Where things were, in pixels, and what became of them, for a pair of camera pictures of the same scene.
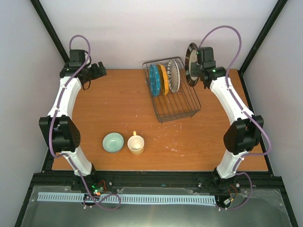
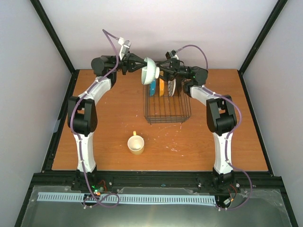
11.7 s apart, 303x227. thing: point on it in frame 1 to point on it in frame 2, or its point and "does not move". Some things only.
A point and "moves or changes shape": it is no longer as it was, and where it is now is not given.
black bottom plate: (191, 57) to (179, 86)
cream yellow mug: (136, 144) does not move
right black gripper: (192, 72) to (174, 67)
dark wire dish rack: (149, 88) moves or changes shape
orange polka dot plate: (164, 78) moves or changes shape
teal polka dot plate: (155, 80) moves or changes shape
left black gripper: (97, 74) to (127, 63)
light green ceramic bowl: (112, 142) to (150, 72)
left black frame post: (52, 30) does not move
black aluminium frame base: (64, 198) does not move
